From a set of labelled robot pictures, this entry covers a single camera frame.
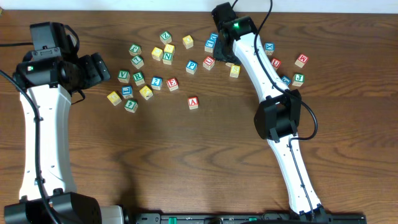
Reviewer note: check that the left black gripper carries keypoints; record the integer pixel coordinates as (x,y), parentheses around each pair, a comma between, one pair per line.
(94,76)

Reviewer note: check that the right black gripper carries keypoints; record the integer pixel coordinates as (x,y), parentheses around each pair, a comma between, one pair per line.
(219,55)

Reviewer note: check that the red A block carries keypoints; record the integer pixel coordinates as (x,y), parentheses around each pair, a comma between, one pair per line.
(193,103)

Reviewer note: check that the blue 2 block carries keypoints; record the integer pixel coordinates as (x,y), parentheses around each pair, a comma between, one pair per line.
(156,83)

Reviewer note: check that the red I block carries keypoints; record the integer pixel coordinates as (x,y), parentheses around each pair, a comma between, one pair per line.
(228,64)

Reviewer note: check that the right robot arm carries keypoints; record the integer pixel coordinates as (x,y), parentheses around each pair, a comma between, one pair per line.
(278,115)

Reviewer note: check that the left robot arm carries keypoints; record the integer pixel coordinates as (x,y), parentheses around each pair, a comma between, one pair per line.
(48,192)

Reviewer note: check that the blue D block upper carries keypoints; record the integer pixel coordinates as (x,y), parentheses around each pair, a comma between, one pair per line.
(213,37)

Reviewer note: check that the yellow S block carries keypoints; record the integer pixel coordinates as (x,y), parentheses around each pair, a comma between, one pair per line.
(235,71)

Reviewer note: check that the green V block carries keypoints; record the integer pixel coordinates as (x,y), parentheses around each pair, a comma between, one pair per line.
(124,76)

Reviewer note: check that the yellow block far left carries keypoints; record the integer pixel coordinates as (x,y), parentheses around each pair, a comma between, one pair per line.
(114,98)

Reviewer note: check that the blue P block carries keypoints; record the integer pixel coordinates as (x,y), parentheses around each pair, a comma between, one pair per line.
(191,67)

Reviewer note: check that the yellow block top centre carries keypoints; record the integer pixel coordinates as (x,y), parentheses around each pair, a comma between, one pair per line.
(188,41)

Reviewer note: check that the blue L block lower left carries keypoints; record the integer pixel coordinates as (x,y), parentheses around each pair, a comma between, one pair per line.
(127,92)

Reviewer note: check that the blue X block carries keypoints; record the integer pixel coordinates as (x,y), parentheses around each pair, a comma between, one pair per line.
(269,48)

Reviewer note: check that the green 7 block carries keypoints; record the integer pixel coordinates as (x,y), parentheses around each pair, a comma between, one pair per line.
(137,61)

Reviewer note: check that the green R block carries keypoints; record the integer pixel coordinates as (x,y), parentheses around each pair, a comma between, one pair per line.
(138,78)

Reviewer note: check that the red U block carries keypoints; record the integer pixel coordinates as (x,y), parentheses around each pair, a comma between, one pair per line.
(275,63)

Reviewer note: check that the green 4 block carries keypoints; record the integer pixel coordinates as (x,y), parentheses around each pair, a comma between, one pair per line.
(131,106)

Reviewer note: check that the yellow block above N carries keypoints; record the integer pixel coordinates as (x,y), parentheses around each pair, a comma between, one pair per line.
(169,48)

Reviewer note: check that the green N block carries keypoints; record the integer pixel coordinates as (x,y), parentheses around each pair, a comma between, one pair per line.
(167,58)

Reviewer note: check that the yellow block lower middle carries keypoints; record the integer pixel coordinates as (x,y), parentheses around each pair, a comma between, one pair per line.
(146,92)

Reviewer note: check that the green Z block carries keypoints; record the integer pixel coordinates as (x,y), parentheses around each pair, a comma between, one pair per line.
(165,37)

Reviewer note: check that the red E block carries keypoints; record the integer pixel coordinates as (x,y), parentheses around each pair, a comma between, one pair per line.
(172,84)

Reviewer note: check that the yellow block left of N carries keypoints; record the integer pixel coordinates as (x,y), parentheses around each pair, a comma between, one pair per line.
(157,53)

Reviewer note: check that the red M block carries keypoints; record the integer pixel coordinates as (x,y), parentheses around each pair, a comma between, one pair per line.
(301,60)

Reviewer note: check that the green J block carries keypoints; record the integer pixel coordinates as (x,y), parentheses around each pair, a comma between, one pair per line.
(298,79)

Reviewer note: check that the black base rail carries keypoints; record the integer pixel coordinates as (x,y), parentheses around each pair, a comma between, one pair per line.
(156,218)

